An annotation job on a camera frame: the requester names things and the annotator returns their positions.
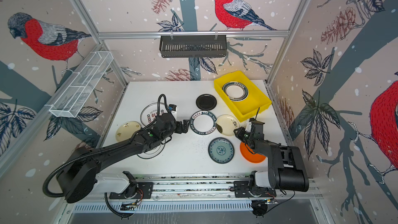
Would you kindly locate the black round plate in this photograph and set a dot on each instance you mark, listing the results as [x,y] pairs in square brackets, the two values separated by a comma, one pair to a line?
[206,102]

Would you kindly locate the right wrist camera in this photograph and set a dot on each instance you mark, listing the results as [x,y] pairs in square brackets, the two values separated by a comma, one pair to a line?
[248,126]

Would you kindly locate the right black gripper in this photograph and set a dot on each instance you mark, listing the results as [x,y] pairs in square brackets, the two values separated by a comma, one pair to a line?
[240,132]

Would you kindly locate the cream yellow small plate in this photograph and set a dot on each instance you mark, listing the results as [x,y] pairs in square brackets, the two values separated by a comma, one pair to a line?
[126,130]

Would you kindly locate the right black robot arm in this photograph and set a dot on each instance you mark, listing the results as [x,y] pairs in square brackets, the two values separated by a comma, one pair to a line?
[285,166]

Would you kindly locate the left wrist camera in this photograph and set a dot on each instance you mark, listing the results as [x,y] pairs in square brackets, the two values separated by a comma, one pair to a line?
[173,108]

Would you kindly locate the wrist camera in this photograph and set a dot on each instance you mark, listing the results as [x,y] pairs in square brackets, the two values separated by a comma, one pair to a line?
[173,108]
[248,126]

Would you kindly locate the white plate red characters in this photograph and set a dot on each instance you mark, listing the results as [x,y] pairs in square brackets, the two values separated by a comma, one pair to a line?
[149,114]

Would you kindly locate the aluminium corner post left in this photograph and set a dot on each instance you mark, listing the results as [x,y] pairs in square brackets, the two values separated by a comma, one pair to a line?
[91,27]

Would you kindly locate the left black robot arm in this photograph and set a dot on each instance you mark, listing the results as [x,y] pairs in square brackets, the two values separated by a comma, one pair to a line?
[75,179]

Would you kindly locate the white wire mesh basket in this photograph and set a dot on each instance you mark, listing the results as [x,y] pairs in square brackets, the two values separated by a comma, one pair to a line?
[73,98]

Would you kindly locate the horizontal aluminium bar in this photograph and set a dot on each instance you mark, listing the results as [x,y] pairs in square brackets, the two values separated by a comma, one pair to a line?
[154,35]

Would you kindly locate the white plate dark green rim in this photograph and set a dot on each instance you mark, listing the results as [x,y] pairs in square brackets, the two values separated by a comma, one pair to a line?
[203,122]

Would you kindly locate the aluminium corner post right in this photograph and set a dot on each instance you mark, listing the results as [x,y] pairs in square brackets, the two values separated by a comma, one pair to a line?
[294,25]

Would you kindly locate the black hanging basket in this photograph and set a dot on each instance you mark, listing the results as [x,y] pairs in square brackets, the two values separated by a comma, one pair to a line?
[186,46]

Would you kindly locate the orange plate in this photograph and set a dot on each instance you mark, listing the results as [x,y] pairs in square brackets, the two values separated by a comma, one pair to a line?
[249,155]

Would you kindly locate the yellow plastic bin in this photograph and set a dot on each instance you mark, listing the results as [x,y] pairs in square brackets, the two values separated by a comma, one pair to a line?
[247,105]

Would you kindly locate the aluminium rail base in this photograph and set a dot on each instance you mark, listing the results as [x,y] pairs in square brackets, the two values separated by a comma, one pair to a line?
[178,194]

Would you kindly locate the aluminium corner post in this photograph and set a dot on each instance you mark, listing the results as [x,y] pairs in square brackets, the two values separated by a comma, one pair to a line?
[294,25]
[91,27]

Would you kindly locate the teal patterned plate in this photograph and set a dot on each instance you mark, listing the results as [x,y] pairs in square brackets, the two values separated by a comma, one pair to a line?
[221,150]

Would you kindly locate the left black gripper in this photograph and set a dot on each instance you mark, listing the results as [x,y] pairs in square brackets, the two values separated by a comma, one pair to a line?
[180,129]

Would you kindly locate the cream plate dark motif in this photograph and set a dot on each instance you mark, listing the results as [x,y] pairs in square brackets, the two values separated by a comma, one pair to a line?
[226,124]

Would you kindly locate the white plate green band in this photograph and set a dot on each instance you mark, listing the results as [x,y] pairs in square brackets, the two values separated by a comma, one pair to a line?
[235,91]

